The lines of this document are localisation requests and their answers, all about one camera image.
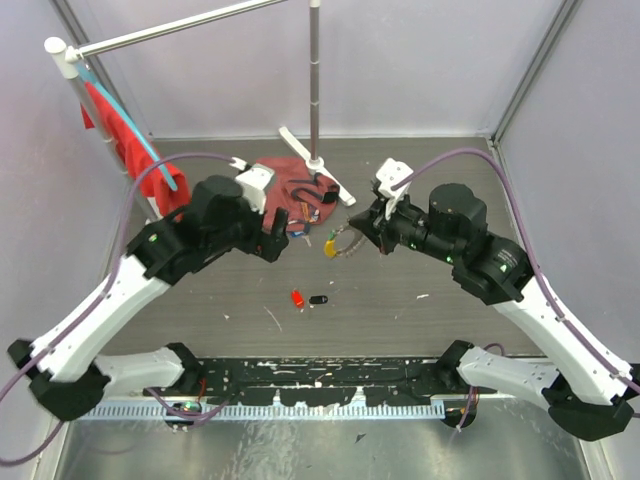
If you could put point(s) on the red tagged key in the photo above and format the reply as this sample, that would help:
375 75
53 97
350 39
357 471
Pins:
298 299

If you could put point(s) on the black tagged key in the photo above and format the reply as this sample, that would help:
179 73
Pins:
318 300

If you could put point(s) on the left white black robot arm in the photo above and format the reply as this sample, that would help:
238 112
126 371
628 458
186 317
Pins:
68 374

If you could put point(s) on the white slotted cable duct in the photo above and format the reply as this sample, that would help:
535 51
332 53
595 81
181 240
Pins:
147 410

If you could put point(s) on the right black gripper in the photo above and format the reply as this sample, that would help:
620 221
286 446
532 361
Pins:
372 221

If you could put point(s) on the blue clothes hanger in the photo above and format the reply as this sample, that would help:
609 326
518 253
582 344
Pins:
88 76

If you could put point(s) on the keyring with yellow tag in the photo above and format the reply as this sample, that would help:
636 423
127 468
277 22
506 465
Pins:
345 244

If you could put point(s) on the red hanging cloth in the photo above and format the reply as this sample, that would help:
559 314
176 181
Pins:
165 187

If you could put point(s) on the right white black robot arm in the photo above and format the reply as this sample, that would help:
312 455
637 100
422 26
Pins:
585 391

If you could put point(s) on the aluminium frame post right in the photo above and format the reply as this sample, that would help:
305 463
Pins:
542 54

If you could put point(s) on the aluminium frame post left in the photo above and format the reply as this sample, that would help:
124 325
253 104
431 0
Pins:
81 26

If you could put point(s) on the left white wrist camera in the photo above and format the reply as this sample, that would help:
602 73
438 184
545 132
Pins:
255 181

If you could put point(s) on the aluminium frame post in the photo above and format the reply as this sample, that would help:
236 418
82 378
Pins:
81 26
542 54

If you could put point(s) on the white metal clothes rack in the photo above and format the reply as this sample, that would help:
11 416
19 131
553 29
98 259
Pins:
204 70

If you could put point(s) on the blue tagged key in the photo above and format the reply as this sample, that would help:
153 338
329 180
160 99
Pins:
300 231

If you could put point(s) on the maroon cloth bag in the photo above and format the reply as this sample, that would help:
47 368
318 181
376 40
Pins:
308 199

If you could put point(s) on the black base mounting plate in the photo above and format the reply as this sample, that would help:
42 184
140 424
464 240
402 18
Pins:
319 381

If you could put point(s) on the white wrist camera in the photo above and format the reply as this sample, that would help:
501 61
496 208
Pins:
255 181
390 173

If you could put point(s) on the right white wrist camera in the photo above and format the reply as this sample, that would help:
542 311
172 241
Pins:
390 173

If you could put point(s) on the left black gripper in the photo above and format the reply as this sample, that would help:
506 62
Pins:
268 246

